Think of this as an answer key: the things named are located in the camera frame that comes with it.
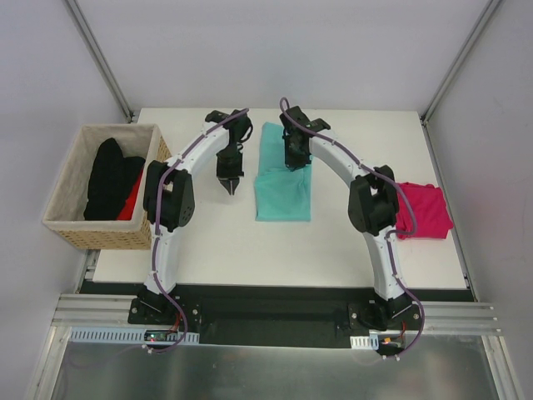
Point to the right white cable duct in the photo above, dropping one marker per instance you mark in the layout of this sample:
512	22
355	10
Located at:
369	342

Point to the black garment in basket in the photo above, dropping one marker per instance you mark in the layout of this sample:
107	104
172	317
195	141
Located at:
110	181

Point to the teal t-shirt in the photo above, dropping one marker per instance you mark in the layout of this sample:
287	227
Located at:
282	195

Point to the aluminium rail frame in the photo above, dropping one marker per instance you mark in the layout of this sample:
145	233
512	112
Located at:
447	318

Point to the white cable duct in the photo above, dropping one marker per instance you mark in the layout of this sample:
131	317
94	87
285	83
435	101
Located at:
118	335
369	342

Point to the wicker laundry basket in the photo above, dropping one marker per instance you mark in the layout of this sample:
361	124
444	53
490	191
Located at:
64	213

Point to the left aluminium corner post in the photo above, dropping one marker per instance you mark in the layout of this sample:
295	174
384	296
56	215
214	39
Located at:
92	45

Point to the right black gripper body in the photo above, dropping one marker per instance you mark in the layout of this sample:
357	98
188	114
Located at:
296	162

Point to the pink folded t-shirt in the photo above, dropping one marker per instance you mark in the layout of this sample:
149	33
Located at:
429	206

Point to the right aluminium corner post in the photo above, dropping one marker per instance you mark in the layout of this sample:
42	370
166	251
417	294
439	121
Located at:
483	21

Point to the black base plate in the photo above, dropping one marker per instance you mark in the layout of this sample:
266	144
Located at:
304	317

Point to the aluminium corner post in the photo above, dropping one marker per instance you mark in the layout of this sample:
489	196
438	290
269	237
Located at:
483	21
92	45

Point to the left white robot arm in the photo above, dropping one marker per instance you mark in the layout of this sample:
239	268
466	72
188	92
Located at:
169	198

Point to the left white cable duct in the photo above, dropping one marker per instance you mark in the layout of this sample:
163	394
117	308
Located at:
118	335

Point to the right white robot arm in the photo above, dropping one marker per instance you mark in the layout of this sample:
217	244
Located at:
372	208

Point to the red garment in basket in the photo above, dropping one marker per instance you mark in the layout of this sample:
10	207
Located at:
130	203

